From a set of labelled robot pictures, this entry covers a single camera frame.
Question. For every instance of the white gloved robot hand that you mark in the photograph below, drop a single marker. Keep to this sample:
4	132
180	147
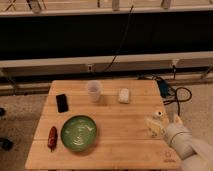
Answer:
177	136

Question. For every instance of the white robot forearm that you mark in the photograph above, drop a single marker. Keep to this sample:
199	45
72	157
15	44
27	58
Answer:
201	160

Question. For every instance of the blue black power adapter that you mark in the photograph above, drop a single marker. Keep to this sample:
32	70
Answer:
163	87

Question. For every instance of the wooden table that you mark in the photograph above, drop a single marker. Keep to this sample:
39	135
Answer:
122	141

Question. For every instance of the translucent plastic cup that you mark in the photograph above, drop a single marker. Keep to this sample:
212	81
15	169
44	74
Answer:
94	89

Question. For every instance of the green bowl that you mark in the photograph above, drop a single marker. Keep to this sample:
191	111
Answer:
78	133

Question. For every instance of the black smartphone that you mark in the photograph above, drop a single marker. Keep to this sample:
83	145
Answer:
62	104

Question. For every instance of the white wall outlet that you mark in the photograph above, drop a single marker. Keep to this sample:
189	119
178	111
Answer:
89	68

